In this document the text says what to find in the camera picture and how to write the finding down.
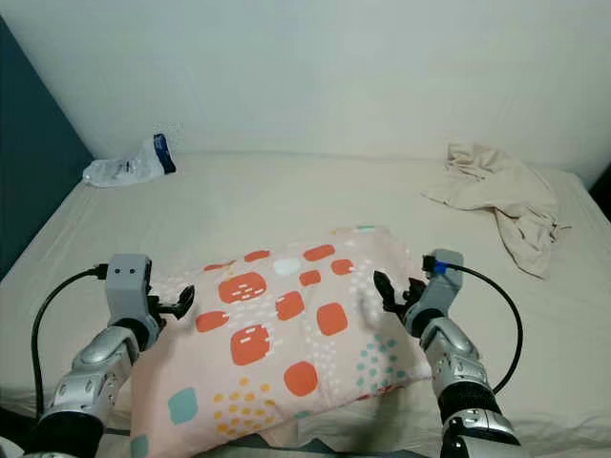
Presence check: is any pink pillow with orange patches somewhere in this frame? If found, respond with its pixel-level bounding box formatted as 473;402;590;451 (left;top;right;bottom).
129;225;435;458

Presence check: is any bed with beige sheet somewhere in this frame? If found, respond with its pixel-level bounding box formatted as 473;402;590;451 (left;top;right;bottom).
0;151;611;458

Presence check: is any crumpled beige cloth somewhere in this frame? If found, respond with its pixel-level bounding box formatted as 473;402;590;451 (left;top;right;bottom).
422;142;572;280

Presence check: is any clear plastic bag blue label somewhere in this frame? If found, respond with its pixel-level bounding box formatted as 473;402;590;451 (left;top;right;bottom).
83;134;179;189

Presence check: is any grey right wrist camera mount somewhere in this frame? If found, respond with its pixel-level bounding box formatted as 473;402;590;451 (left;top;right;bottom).
415;249;465;316

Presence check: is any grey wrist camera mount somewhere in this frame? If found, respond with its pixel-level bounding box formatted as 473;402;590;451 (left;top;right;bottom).
106;254;152;325
415;249;465;316

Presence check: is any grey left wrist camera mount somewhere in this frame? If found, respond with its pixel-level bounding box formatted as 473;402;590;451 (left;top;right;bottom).
106;254;152;325

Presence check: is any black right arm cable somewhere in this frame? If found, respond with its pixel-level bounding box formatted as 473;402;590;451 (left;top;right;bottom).
452;261;525;394

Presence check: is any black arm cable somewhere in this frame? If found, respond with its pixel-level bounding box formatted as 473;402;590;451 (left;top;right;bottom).
452;261;525;394
31;265;109;421

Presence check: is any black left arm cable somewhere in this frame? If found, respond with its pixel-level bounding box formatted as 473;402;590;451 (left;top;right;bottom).
31;265;109;421

